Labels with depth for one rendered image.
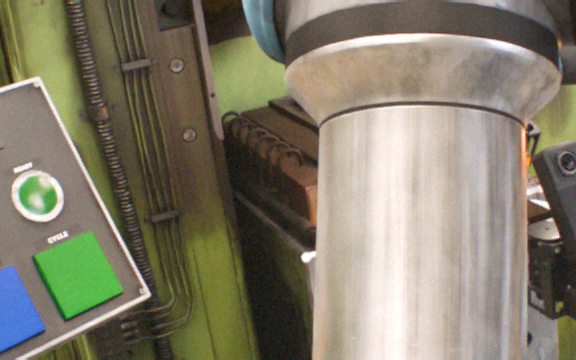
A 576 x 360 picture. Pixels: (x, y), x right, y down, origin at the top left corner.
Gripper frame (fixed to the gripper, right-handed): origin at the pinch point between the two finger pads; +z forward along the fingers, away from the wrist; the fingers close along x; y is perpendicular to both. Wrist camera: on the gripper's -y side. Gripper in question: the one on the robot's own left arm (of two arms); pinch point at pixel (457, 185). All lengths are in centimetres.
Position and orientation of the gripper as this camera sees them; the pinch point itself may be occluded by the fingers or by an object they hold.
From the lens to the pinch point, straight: 108.1
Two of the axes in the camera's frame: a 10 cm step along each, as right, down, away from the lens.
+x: 9.3, -2.4, 2.9
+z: -0.4, 6.9, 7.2
